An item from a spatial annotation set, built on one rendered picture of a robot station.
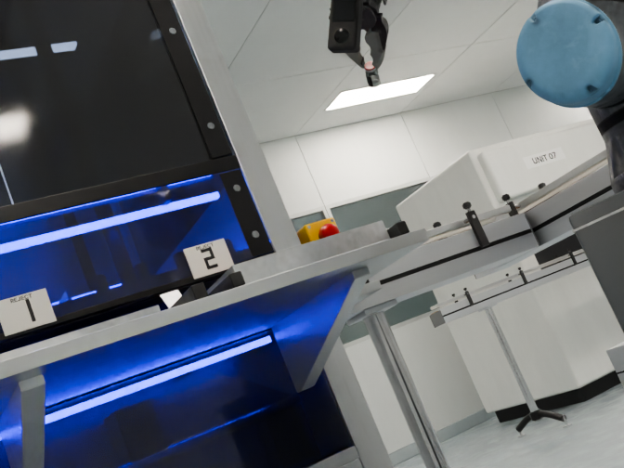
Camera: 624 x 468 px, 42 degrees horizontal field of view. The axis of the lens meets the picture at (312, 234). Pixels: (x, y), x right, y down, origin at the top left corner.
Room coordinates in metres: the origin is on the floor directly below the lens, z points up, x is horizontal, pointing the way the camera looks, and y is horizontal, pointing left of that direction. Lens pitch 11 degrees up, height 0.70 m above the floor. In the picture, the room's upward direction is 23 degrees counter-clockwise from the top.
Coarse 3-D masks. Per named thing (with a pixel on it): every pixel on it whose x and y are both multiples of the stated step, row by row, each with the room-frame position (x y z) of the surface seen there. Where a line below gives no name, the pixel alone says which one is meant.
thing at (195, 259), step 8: (216, 240) 1.50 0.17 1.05; (224, 240) 1.51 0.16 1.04; (192, 248) 1.48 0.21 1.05; (200, 248) 1.48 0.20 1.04; (216, 248) 1.50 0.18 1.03; (224, 248) 1.51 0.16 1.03; (192, 256) 1.47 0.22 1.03; (200, 256) 1.48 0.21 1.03; (208, 256) 1.49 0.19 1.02; (216, 256) 1.50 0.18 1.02; (224, 256) 1.50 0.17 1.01; (192, 264) 1.47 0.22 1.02; (200, 264) 1.48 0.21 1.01; (224, 264) 1.50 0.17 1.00; (232, 264) 1.51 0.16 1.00; (192, 272) 1.47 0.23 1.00; (200, 272) 1.48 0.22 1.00; (208, 272) 1.48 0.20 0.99; (216, 272) 1.49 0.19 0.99
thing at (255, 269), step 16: (320, 240) 1.17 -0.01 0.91; (336, 240) 1.19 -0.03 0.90; (352, 240) 1.20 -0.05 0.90; (368, 240) 1.21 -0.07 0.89; (272, 256) 1.13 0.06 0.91; (288, 256) 1.14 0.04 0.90; (304, 256) 1.16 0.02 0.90; (320, 256) 1.17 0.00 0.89; (256, 272) 1.12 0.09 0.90; (272, 272) 1.13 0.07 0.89
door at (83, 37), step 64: (0, 0) 1.40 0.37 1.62; (64, 0) 1.46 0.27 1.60; (128, 0) 1.52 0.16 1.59; (0, 64) 1.38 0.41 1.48; (64, 64) 1.43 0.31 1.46; (128, 64) 1.50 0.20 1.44; (0, 128) 1.36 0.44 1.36; (64, 128) 1.41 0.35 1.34; (128, 128) 1.47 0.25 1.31; (192, 128) 1.54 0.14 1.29; (64, 192) 1.39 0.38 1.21
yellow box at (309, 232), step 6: (318, 222) 1.61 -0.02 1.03; (324, 222) 1.62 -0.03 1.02; (330, 222) 1.62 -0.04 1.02; (306, 228) 1.60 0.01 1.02; (312, 228) 1.60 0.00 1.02; (318, 228) 1.61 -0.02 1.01; (300, 234) 1.62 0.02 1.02; (306, 234) 1.60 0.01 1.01; (312, 234) 1.60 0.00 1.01; (300, 240) 1.63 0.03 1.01; (306, 240) 1.61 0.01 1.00; (312, 240) 1.60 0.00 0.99
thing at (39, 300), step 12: (12, 300) 1.31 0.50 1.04; (24, 300) 1.32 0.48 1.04; (36, 300) 1.33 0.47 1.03; (48, 300) 1.34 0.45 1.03; (0, 312) 1.30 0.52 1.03; (12, 312) 1.31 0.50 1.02; (24, 312) 1.32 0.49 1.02; (36, 312) 1.33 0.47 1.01; (48, 312) 1.33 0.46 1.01; (12, 324) 1.30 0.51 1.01; (24, 324) 1.31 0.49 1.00; (36, 324) 1.32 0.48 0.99
